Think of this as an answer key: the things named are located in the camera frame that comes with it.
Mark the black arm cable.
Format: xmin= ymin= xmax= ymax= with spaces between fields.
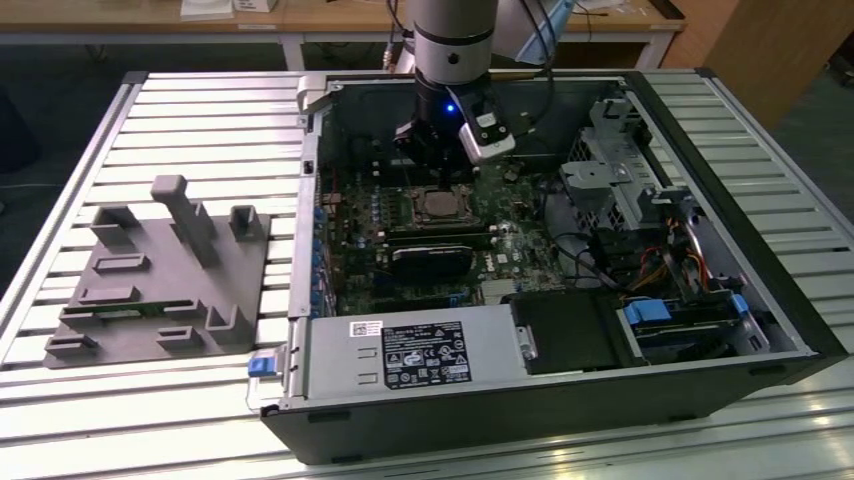
xmin=490 ymin=0 xmax=560 ymax=139

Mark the wooden cabinet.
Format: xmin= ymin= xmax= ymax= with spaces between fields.
xmin=693 ymin=0 xmax=854 ymax=132

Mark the wooden desk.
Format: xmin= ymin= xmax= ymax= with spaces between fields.
xmin=0 ymin=0 xmax=689 ymax=71

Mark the black plastic shroud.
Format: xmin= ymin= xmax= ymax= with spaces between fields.
xmin=510 ymin=288 xmax=644 ymax=377

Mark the grey parts rack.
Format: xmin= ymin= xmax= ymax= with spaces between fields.
xmin=41 ymin=174 xmax=275 ymax=371

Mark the CPU socket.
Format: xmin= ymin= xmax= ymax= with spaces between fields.
xmin=398 ymin=184 xmax=481 ymax=228

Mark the blue plastic handle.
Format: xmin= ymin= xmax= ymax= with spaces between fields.
xmin=246 ymin=351 xmax=279 ymax=380

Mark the black open PC case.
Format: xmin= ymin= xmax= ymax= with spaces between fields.
xmin=259 ymin=68 xmax=849 ymax=465

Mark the grey power supply unit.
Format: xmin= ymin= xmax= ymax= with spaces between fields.
xmin=281 ymin=303 xmax=530 ymax=402

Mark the white paper stack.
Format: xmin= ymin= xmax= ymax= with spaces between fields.
xmin=179 ymin=0 xmax=239 ymax=21

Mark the silver topped CPU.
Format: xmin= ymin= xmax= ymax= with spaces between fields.
xmin=421 ymin=192 xmax=466 ymax=217

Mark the green RAM stick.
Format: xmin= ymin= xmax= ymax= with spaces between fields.
xmin=93 ymin=302 xmax=163 ymax=319

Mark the red wire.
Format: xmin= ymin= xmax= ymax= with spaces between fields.
xmin=685 ymin=253 xmax=710 ymax=289

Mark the orange wire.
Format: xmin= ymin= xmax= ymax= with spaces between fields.
xmin=638 ymin=252 xmax=677 ymax=292

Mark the hard disk in blue carrier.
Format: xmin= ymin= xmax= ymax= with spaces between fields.
xmin=618 ymin=297 xmax=740 ymax=361

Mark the green motherboard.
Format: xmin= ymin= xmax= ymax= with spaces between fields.
xmin=318 ymin=144 xmax=577 ymax=319

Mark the metal socket cover frame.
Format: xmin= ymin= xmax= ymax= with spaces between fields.
xmin=403 ymin=186 xmax=478 ymax=226

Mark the black graphics card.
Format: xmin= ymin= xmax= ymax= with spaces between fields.
xmin=389 ymin=243 xmax=477 ymax=282

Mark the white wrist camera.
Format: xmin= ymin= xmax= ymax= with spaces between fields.
xmin=458 ymin=97 xmax=520 ymax=165

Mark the small silver heatsink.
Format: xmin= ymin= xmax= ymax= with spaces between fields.
xmin=481 ymin=279 xmax=521 ymax=304

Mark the grey metal drive cage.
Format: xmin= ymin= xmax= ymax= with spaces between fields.
xmin=558 ymin=97 xmax=696 ymax=232

